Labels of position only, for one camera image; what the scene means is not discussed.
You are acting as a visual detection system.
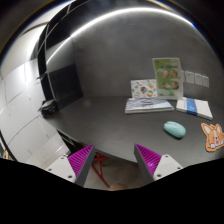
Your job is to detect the white book with blue band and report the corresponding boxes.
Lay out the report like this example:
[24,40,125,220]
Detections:
[176,97,213,120]

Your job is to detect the red stool frame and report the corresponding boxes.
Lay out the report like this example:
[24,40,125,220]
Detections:
[91,153,109,187]

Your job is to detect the orange corgi mouse pad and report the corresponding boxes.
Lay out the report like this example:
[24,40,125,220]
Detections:
[201,123,224,152]

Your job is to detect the grey magazine lying flat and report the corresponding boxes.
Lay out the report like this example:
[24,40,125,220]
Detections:
[125,98,174,114]

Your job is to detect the black device on table corner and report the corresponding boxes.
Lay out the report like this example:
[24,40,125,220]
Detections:
[39,99,58,117]

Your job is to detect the teal computer mouse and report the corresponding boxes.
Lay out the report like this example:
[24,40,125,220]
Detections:
[164,121,186,139]

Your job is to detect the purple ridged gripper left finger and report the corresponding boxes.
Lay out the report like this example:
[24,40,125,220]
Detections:
[46,143,97,187]

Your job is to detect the white wall socket panels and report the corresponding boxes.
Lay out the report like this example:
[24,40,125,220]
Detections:
[182,71,210,87]

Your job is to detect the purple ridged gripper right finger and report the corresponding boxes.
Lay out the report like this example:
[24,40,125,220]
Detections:
[133,143,184,183]

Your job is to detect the small white illustrated card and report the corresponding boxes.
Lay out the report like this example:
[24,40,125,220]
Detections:
[130,79,157,98]

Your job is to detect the green upright poster card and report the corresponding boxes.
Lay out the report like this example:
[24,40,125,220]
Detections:
[152,57,183,100]

